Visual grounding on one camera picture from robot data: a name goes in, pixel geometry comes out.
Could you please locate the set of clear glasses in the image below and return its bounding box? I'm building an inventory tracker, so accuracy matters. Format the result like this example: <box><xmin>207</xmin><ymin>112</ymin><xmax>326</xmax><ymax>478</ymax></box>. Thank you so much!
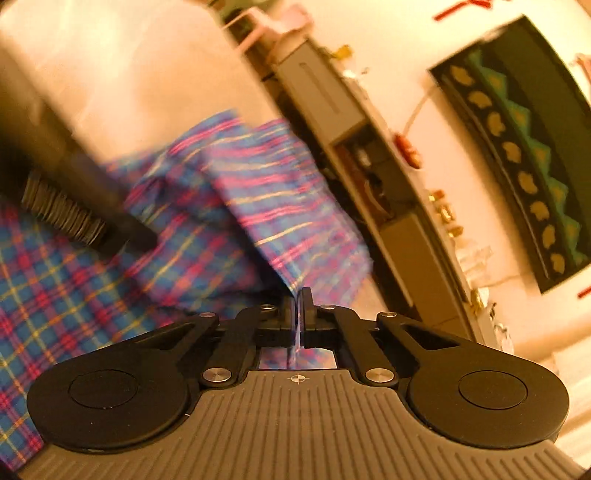
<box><xmin>455</xmin><ymin>247</ymin><xmax>495</xmax><ymax>285</ymax></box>

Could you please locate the pink plastic chair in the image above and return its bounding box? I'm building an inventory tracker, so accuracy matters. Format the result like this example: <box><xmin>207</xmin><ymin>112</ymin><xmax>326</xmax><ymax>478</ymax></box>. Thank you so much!
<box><xmin>222</xmin><ymin>2</ymin><xmax>315</xmax><ymax>52</ymax></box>

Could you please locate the red fruit plate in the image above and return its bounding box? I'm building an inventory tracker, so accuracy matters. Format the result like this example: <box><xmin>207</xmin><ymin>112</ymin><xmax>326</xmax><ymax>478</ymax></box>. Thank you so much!
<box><xmin>392</xmin><ymin>131</ymin><xmax>424</xmax><ymax>169</ymax></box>

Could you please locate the television cable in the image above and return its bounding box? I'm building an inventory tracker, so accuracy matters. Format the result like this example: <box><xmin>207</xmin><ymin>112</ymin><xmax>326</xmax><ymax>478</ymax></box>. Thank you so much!
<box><xmin>405</xmin><ymin>85</ymin><xmax>437</xmax><ymax>136</ymax></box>

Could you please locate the grey television cabinet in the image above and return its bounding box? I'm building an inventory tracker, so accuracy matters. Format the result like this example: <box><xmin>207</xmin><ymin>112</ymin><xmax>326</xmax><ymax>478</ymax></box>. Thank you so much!
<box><xmin>270</xmin><ymin>34</ymin><xmax>515</xmax><ymax>356</ymax></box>

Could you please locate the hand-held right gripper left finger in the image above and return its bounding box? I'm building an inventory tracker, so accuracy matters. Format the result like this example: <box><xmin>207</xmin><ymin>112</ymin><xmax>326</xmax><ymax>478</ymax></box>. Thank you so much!
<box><xmin>134</xmin><ymin>295</ymin><xmax>296</xmax><ymax>387</ymax></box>

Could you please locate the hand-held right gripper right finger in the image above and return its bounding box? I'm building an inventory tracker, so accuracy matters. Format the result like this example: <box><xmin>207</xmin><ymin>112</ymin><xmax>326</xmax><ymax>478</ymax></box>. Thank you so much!
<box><xmin>300</xmin><ymin>287</ymin><xmax>462</xmax><ymax>386</ymax></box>

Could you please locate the wall television with patterned cover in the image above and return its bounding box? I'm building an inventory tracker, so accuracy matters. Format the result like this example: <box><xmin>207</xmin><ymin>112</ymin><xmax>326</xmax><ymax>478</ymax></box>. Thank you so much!
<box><xmin>427</xmin><ymin>14</ymin><xmax>591</xmax><ymax>296</ymax></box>

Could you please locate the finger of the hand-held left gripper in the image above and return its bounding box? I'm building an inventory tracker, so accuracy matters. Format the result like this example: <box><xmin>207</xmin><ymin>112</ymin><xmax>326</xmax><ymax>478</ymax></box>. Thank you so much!
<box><xmin>107</xmin><ymin>198</ymin><xmax>160</xmax><ymax>254</ymax></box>

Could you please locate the blue plaid shirt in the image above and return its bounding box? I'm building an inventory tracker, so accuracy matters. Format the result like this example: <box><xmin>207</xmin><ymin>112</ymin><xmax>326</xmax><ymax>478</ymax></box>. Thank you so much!
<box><xmin>0</xmin><ymin>108</ymin><xmax>375</xmax><ymax>467</ymax></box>

